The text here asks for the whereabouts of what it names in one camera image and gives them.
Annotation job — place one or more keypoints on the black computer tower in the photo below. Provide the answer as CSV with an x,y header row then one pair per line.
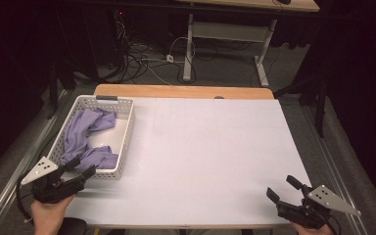
x,y
101,36

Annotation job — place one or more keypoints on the person's left hand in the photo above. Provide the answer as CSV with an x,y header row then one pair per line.
x,y
50,215

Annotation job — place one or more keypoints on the light wooden desk top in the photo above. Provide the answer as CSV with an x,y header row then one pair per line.
x,y
258,4

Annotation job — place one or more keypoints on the silver metal rail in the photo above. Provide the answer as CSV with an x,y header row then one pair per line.
x,y
336,176
13,176

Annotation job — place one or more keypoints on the person's right hand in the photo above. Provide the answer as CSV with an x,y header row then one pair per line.
x,y
311,231

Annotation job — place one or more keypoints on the black chair seat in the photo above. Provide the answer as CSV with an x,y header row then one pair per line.
x,y
73,226

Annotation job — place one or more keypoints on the black computer mouse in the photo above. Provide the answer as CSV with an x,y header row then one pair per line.
x,y
284,1

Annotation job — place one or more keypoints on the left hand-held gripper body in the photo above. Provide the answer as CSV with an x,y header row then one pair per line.
x,y
55,189

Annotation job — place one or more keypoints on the white table cover sheet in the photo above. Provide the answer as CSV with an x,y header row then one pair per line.
x,y
209,156

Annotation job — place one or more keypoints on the white perforated plastic basket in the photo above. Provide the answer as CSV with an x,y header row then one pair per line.
x,y
124,130

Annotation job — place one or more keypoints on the black metal stand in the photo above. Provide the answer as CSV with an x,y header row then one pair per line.
x,y
53,91

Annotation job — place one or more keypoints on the white metal desk frame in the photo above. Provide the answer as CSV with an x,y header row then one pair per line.
x,y
228,32

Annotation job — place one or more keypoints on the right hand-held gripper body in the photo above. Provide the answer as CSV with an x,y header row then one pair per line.
x,y
306,212

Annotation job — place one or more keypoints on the white power adapter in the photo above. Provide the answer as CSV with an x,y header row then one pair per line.
x,y
169,58

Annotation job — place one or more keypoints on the purple garment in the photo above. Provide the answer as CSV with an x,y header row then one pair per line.
x,y
76,137

